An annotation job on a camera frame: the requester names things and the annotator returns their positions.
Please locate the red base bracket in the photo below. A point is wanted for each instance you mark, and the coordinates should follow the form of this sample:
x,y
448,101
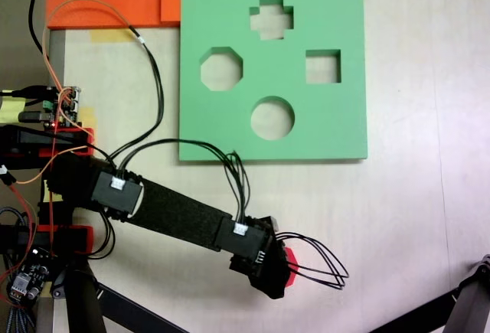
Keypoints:
x,y
89,138
82,239

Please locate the yellow masking tape piece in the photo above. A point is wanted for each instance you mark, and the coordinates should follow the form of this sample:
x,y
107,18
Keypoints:
x,y
57,196
111,35
87,116
11,109

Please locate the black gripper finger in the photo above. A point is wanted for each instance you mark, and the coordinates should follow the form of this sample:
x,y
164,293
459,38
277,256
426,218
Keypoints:
x,y
275,227
272,291

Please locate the small black circuit board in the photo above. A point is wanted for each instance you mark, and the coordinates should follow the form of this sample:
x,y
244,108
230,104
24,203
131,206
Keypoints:
x,y
28,275

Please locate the green shape sorting board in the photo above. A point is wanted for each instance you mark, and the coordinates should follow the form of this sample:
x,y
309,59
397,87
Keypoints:
x,y
325,126

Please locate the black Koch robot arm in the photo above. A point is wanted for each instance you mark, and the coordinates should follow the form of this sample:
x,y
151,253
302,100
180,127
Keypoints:
x,y
180,214

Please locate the black table clamp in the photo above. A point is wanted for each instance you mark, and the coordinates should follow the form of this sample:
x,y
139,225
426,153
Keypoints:
x,y
19,239
23,138

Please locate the red octagonal pillar block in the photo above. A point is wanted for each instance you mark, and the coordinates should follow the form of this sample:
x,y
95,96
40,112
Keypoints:
x,y
293,257

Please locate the motor driver circuit board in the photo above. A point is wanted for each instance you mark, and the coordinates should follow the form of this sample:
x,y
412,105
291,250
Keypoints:
x,y
70,99

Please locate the grey tripod leg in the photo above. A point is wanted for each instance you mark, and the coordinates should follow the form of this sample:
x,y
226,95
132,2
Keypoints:
x,y
474,294

